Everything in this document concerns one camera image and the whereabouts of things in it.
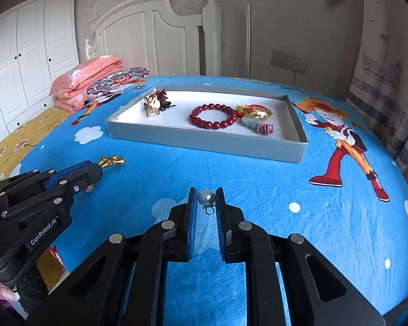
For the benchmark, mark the patterned pillow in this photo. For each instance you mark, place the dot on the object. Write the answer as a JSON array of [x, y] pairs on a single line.
[[122, 78]]

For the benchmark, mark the wall power socket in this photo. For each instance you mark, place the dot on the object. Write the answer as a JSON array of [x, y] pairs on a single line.
[[296, 62]]

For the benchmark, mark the wide gold bangle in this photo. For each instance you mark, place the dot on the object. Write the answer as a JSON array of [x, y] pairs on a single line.
[[263, 112]]

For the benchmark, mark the yellow floral bedsheet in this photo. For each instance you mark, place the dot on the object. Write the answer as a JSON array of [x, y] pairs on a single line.
[[20, 139]]

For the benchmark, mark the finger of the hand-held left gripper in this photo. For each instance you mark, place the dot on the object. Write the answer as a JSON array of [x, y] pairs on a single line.
[[68, 175], [88, 178]]

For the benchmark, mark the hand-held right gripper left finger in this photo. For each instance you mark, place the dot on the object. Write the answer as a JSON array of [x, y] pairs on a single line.
[[191, 224]]

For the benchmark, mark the grey shallow cardboard box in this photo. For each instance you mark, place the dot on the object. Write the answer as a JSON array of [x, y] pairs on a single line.
[[207, 142]]

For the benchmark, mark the person's left hand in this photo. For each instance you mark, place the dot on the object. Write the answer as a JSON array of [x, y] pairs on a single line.
[[0, 292]]

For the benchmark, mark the blue cartoon printed blanket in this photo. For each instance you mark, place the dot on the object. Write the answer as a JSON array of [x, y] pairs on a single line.
[[275, 193]]

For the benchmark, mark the wall light switch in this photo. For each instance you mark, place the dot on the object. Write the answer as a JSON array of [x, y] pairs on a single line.
[[278, 58]]

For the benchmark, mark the ship printed curtain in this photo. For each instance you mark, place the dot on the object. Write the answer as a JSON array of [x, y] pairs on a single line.
[[377, 57]]

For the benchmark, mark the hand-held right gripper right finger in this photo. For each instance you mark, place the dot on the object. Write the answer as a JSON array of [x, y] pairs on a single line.
[[220, 224]]

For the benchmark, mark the pink folded quilt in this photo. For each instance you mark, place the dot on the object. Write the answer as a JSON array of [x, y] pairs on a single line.
[[81, 81]]

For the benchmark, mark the pearl earring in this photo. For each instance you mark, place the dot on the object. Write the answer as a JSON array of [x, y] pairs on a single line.
[[205, 197]]

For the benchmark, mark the metal pole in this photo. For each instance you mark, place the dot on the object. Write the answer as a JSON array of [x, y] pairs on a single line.
[[248, 40]]

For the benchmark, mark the paper note on wall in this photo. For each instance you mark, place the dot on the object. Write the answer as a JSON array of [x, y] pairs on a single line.
[[94, 15]]

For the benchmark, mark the white wooden headboard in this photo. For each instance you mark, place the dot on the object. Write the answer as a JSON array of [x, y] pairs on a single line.
[[170, 47]]

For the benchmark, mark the white wardrobe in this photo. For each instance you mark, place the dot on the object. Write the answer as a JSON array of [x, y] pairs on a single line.
[[30, 57]]

